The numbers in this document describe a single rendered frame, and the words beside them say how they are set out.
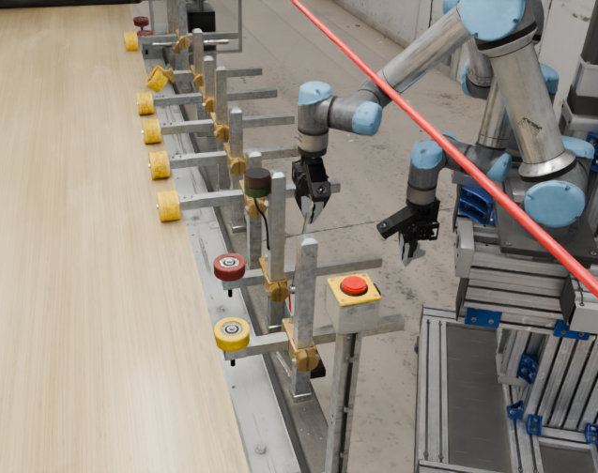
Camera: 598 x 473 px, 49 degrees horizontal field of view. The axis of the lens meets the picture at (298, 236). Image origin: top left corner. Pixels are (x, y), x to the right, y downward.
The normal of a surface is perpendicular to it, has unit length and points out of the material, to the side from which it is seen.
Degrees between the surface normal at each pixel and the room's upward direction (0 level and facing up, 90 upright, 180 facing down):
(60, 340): 0
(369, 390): 0
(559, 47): 90
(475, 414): 0
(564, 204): 96
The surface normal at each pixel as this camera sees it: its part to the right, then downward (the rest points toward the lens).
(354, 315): 0.27, 0.54
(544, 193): -0.34, 0.60
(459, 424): 0.04, -0.83
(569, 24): -0.94, 0.16
